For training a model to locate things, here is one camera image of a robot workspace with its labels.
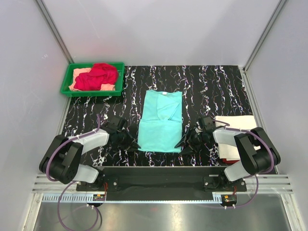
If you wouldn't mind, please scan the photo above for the teal t-shirt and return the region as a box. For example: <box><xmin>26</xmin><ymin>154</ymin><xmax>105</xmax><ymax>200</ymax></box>
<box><xmin>138</xmin><ymin>90</ymin><xmax>182</xmax><ymax>153</ymax></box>

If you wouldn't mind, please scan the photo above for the peach t-shirt in bin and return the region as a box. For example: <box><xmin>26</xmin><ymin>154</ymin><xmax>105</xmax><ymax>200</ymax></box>
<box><xmin>69</xmin><ymin>67</ymin><xmax>115</xmax><ymax>91</ymax></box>

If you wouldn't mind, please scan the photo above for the aluminium frame rail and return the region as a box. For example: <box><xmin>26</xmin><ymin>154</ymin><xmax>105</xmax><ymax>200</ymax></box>
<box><xmin>32</xmin><ymin>174</ymin><xmax>293</xmax><ymax>194</ymax></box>

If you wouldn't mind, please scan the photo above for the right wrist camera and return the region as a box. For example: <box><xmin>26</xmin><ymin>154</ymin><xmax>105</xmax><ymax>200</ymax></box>
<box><xmin>197</xmin><ymin>116</ymin><xmax>216</xmax><ymax>131</ymax></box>

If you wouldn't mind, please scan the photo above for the folded red t-shirt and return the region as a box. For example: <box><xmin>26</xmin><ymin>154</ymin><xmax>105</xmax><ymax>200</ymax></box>
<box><xmin>221</xmin><ymin>158</ymin><xmax>240</xmax><ymax>165</ymax></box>

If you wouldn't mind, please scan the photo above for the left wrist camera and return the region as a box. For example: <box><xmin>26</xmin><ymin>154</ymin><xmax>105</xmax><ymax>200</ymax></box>
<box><xmin>106</xmin><ymin>117</ymin><xmax>127</xmax><ymax>133</ymax></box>

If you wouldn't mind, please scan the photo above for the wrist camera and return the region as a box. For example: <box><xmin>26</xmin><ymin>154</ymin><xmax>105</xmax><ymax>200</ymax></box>
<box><xmin>197</xmin><ymin>116</ymin><xmax>216</xmax><ymax>131</ymax></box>
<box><xmin>106</xmin><ymin>117</ymin><xmax>127</xmax><ymax>133</ymax></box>

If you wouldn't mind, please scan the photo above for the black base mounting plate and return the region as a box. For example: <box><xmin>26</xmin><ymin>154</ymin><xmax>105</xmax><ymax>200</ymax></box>
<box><xmin>76</xmin><ymin>167</ymin><xmax>247</xmax><ymax>193</ymax></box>

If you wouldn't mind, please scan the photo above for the green plastic bin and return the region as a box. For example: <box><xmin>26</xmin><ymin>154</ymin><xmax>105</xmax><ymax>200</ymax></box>
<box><xmin>60</xmin><ymin>62</ymin><xmax>125</xmax><ymax>97</ymax></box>

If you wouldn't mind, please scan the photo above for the folded white t-shirt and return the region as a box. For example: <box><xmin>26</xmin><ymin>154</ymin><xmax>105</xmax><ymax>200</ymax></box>
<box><xmin>215</xmin><ymin>115</ymin><xmax>257</xmax><ymax>159</ymax></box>

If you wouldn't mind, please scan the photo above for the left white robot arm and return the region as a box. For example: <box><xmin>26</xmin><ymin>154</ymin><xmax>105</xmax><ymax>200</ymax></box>
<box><xmin>39</xmin><ymin>127</ymin><xmax>140</xmax><ymax>191</ymax></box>

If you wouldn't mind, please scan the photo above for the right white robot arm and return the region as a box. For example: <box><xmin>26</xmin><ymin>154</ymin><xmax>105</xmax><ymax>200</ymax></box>
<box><xmin>175</xmin><ymin>125</ymin><xmax>281</xmax><ymax>191</ymax></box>

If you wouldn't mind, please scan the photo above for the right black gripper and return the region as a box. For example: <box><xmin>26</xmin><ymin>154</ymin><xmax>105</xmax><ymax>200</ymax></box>
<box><xmin>175</xmin><ymin>128</ymin><xmax>206</xmax><ymax>155</ymax></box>

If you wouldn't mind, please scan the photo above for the red t-shirt in bin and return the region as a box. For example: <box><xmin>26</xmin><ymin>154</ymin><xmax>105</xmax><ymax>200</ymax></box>
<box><xmin>75</xmin><ymin>63</ymin><xmax>118</xmax><ymax>91</ymax></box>

